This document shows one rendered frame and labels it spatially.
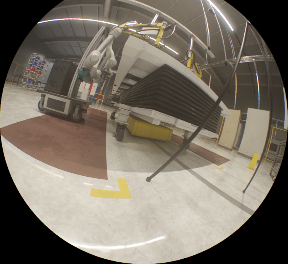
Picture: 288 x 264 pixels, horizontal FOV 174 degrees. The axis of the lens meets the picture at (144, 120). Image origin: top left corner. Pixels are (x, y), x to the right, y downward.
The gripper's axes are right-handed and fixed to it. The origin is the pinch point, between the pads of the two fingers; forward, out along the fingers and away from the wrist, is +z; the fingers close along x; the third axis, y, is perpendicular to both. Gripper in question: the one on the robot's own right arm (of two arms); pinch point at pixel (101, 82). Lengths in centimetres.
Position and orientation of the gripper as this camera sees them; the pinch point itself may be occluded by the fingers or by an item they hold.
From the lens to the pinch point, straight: 156.5
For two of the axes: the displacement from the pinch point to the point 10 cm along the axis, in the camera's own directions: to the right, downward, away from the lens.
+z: -2.9, 9.6, 0.6
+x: 4.1, 1.8, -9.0
